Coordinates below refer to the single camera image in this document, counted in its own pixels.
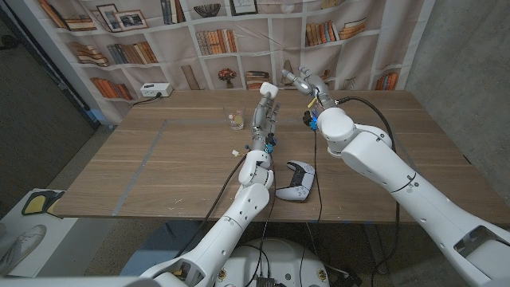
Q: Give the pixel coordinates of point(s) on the yellow ball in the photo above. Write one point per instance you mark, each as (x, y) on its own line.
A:
(238, 119)

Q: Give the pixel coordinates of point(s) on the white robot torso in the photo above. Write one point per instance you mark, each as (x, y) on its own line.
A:
(279, 259)

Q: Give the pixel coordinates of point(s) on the clear glass cup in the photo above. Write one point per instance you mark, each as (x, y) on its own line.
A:
(235, 115)

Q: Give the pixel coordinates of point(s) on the white shoe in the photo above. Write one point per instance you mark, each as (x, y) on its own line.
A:
(24, 243)

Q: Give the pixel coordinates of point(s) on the blue floor pad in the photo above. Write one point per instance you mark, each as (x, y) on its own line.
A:
(171, 243)

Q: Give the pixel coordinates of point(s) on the printed bookshelf backdrop cloth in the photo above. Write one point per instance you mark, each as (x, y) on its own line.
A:
(239, 48)

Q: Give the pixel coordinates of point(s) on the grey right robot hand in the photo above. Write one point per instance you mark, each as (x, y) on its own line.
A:
(312, 85)

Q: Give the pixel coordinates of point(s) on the white airpods case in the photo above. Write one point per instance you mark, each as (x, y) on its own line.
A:
(269, 90)

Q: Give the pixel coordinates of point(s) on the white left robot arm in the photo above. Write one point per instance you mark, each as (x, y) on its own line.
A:
(235, 215)

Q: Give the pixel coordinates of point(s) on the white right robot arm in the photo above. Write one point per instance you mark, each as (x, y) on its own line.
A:
(398, 179)

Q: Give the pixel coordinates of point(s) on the white sheet with yellow shape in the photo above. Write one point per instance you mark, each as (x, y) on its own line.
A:
(38, 203)

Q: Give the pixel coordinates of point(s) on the grey tape outline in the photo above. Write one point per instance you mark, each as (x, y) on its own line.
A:
(139, 167)

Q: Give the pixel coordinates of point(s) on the white game controller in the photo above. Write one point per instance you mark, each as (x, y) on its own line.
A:
(300, 187)

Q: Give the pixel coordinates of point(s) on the white power strip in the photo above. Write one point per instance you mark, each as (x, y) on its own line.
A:
(155, 89)

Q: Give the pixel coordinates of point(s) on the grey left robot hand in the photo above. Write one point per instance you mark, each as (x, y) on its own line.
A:
(263, 119)

